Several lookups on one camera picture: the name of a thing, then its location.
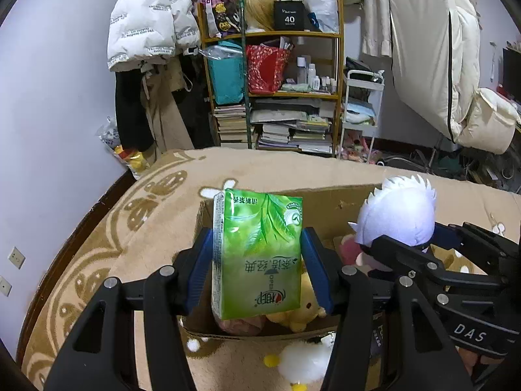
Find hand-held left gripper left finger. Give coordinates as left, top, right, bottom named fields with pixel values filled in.
left=43, top=226, right=214, bottom=391

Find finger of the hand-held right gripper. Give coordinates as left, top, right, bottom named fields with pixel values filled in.
left=370, top=234, right=501, bottom=294
left=429, top=222, right=521, bottom=261

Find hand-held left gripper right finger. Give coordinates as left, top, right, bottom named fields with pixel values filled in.
left=300, top=226, right=465, bottom=391

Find pink plush toy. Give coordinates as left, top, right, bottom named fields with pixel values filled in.
left=336, top=234, right=368, bottom=267

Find white-haired plush doll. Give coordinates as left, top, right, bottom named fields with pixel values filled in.
left=348, top=174, right=438, bottom=282

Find yellow plush toy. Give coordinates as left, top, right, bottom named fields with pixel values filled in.
left=266, top=275, right=327, bottom=332

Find green tissue packet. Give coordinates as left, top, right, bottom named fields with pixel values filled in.
left=212, top=188, right=306, bottom=320

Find cardboard box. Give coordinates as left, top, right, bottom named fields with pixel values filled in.
left=179, top=185, right=505, bottom=343

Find pink plastic bag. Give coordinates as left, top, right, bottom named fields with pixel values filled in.
left=216, top=315, right=266, bottom=337

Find white duck plush toy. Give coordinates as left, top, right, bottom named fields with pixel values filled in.
left=264, top=332, right=336, bottom=391

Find beige patterned blanket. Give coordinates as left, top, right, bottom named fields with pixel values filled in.
left=20, top=149, right=521, bottom=391

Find small black packet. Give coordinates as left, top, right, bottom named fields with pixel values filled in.
left=368, top=313, right=388, bottom=351

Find pink items under cart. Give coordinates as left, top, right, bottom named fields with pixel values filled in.
left=342, top=134, right=383, bottom=164

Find pile of mixed books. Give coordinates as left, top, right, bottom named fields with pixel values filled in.
left=250, top=100, right=336, bottom=155

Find stack of old books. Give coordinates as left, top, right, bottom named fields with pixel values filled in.
left=214, top=104, right=251, bottom=149

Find clear bag of snacks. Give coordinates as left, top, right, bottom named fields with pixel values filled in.
left=98, top=118, right=151, bottom=180

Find white trolley cart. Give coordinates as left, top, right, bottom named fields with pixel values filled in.
left=338, top=69, right=385, bottom=159

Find beige coat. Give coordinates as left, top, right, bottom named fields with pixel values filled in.
left=140, top=63, right=196, bottom=151

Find black garment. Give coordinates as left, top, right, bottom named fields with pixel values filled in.
left=175, top=55, right=216, bottom=149

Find dark monitor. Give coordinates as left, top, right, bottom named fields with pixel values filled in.
left=501, top=47, right=521, bottom=94

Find dark coat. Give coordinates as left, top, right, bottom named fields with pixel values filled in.
left=115, top=69, right=155, bottom=151

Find wooden shelf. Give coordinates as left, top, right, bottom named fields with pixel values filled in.
left=197, top=0, right=345, bottom=157

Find green pole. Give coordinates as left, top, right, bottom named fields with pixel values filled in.
left=241, top=0, right=253, bottom=149

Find row of cosmetic bottles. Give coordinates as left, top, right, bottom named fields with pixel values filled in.
left=295, top=57, right=338, bottom=94

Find teal bag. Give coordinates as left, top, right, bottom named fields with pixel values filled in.
left=205, top=41, right=247, bottom=106

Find red patterned bag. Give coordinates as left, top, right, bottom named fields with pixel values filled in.
left=245, top=44, right=291, bottom=94

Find white puffer jacket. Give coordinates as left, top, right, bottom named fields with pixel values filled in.
left=106, top=0, right=200, bottom=73

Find black box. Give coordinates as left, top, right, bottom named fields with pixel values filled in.
left=274, top=0, right=310, bottom=31

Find black cartoon print bag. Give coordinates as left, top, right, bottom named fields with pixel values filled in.
left=205, top=0, right=241, bottom=37

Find translucent plastic bag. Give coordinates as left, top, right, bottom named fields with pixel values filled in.
left=302, top=0, right=340, bottom=33

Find blonde wig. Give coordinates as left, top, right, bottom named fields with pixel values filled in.
left=243, top=0, right=281, bottom=33

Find tangle of floor cables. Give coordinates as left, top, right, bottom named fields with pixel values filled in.
left=383, top=147, right=521, bottom=192

